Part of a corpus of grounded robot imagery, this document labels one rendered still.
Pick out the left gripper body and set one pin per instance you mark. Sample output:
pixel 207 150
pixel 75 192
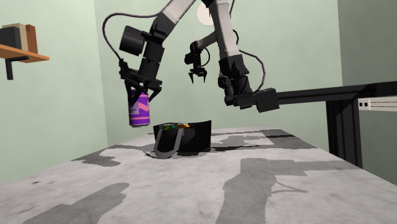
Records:
pixel 147 73

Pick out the orange drink can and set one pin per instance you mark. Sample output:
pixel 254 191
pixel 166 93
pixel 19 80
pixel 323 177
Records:
pixel 182 125

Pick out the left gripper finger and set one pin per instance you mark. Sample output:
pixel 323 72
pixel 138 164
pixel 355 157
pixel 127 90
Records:
pixel 139 90
pixel 156 91

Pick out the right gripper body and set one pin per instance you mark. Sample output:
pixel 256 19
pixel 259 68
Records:
pixel 197 68

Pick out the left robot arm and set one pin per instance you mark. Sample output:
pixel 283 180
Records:
pixel 231 61

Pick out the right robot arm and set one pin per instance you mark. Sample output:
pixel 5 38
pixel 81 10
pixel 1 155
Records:
pixel 196 49

